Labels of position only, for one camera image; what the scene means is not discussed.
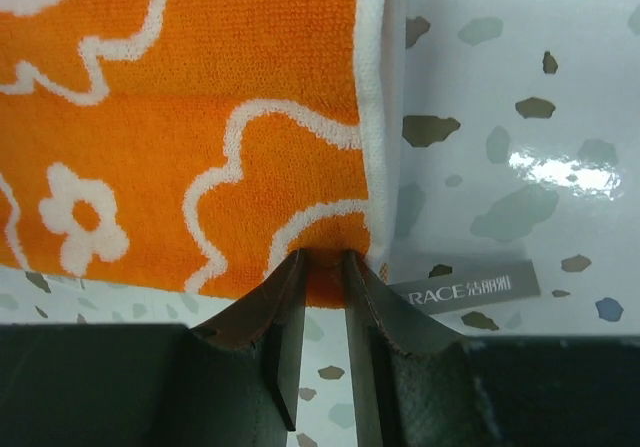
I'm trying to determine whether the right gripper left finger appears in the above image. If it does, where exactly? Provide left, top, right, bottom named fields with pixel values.
left=1, top=250, right=306, bottom=446

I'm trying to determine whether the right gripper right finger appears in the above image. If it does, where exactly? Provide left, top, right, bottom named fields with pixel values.
left=342, top=251, right=639, bottom=446

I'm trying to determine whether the orange white lion towel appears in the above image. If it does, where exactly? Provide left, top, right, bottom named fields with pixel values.
left=1, top=0, right=408, bottom=308

